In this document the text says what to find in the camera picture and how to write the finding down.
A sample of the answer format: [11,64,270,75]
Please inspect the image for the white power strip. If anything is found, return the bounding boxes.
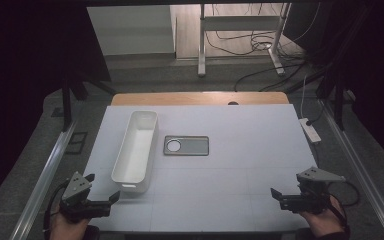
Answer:
[298,117,322,144]

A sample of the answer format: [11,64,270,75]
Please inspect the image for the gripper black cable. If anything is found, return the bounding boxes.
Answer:
[324,180,361,231]
[43,181,71,236]

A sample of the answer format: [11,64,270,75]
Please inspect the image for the aluminium rail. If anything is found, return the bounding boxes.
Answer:
[18,121,78,240]
[319,99,384,240]

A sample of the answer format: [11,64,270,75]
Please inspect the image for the person's right hand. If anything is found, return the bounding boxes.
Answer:
[299,196,348,238]

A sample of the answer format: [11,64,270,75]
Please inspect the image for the white power strip cable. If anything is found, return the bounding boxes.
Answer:
[299,74,309,120]

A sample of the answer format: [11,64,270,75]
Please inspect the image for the white table cover board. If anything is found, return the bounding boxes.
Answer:
[81,103,318,233]

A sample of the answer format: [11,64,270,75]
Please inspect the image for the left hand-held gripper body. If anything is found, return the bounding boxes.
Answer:
[58,171,112,224]

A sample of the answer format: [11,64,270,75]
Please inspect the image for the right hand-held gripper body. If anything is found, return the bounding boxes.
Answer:
[279,166,347,214]

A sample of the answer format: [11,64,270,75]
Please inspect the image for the white plastic storage bin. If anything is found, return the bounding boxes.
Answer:
[111,110,160,194]

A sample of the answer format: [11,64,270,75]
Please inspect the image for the black metal stand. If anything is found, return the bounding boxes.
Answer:
[316,66,358,131]
[61,71,118,133]

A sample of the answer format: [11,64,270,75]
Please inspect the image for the person's left hand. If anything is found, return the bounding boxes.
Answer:
[48,205,91,240]

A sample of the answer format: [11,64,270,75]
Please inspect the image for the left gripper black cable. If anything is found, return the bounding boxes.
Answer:
[43,181,71,236]

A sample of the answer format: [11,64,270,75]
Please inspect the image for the dark curtain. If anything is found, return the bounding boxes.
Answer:
[0,0,112,214]
[284,0,384,164]

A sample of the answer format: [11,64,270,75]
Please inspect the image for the white cabinet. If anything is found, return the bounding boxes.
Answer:
[87,4,176,57]

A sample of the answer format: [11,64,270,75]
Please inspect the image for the grey phone case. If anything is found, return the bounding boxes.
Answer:
[163,135,210,157]

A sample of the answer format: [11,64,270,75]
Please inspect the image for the tangle of black floor cables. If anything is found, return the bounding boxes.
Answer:
[204,3,314,93]

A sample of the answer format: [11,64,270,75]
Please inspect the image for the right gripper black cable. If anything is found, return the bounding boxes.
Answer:
[324,180,361,231]

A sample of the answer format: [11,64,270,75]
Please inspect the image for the white metal desk frame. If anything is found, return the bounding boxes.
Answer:
[197,3,293,78]

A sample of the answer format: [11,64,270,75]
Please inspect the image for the black floor plate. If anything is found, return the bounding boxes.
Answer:
[64,131,88,155]

